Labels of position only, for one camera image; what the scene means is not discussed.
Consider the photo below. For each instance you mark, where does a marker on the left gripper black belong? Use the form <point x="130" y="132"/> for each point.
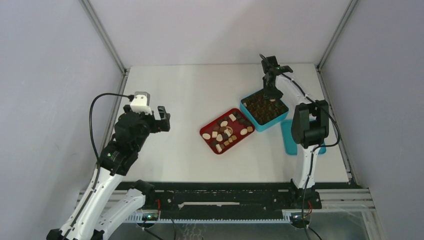
<point x="158" y="125"/>

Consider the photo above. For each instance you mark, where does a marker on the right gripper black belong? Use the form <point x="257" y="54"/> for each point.
<point x="268" y="93"/>

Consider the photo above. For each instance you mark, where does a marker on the teal chocolate box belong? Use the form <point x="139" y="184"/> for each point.
<point x="262" y="112"/>

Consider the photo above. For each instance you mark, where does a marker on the red chocolate tray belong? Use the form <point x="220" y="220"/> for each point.
<point x="227" y="130"/>

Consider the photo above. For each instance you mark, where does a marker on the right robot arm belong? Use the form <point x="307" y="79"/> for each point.
<point x="310" y="123"/>

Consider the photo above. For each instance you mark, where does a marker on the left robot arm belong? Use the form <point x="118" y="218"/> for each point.
<point x="90" y="221"/>

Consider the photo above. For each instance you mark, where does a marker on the teal box lid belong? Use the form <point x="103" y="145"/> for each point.
<point x="290" y="146"/>

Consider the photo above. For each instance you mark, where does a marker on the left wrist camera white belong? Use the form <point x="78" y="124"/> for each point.
<point x="141" y="103"/>

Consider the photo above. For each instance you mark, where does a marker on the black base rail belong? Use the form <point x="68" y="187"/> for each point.
<point x="230" y="201"/>

